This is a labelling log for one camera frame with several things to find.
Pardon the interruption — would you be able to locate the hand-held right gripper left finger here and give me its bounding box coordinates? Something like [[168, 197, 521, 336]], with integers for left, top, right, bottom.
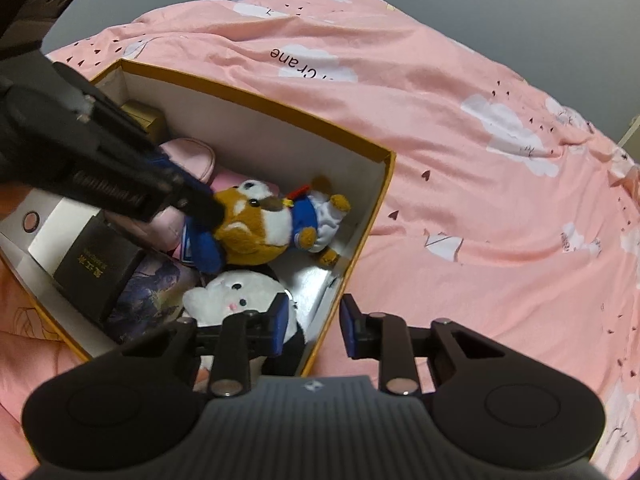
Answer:
[[120, 292, 293, 400]]

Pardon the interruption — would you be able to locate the small white box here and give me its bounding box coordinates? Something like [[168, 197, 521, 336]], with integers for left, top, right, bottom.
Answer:
[[0, 195, 108, 273]]

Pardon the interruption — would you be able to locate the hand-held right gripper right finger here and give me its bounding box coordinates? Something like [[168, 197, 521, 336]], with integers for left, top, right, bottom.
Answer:
[[340, 292, 522, 397]]

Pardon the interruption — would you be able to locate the pink printed blanket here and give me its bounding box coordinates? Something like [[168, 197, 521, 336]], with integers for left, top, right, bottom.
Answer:
[[0, 0, 640, 480]]

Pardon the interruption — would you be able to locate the brown dog plush toy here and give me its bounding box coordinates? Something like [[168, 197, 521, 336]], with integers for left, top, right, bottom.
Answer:
[[187, 176, 352, 273]]

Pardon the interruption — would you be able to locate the white plush toy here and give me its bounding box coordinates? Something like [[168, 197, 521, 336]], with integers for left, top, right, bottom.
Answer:
[[181, 265, 308, 393]]

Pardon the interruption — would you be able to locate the illustrated figure card box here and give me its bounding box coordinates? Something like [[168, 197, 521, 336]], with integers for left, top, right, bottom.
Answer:
[[105, 252, 201, 346]]

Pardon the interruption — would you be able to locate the black box gold lettering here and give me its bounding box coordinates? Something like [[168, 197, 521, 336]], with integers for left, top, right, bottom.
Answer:
[[52, 210, 146, 326]]

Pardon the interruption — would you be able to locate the orange cardboard box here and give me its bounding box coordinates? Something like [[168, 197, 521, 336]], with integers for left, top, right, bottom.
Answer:
[[0, 57, 397, 378]]

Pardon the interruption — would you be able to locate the small gold box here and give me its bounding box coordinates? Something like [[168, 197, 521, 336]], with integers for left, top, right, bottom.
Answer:
[[120, 100, 168, 143]]

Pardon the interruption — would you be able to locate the pink plush pouch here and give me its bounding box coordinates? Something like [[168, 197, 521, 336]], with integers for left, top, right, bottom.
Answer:
[[160, 137, 217, 183]]

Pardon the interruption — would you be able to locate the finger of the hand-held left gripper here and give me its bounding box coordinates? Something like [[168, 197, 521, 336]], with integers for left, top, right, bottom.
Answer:
[[65, 125, 176, 224], [52, 61, 227, 228]]

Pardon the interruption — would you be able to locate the white furniture edge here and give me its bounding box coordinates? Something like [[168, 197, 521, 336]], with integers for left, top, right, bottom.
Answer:
[[617, 115, 640, 161]]

